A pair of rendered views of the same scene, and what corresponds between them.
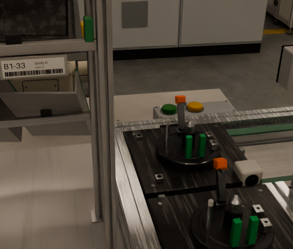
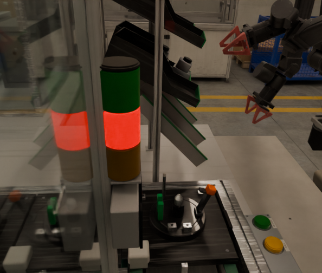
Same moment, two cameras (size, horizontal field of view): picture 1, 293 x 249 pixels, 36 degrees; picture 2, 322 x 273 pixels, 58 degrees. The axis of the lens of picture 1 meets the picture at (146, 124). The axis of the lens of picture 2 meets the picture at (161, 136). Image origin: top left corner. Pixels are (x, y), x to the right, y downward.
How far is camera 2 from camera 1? 106 cm
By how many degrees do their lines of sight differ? 82
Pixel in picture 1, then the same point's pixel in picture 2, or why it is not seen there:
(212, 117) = (255, 258)
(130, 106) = not seen: outside the picture
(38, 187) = (186, 175)
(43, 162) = (214, 176)
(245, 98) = not seen: outside the picture
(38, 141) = (242, 174)
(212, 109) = (275, 262)
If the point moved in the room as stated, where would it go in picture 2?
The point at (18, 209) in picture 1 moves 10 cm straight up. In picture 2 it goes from (167, 169) to (168, 147)
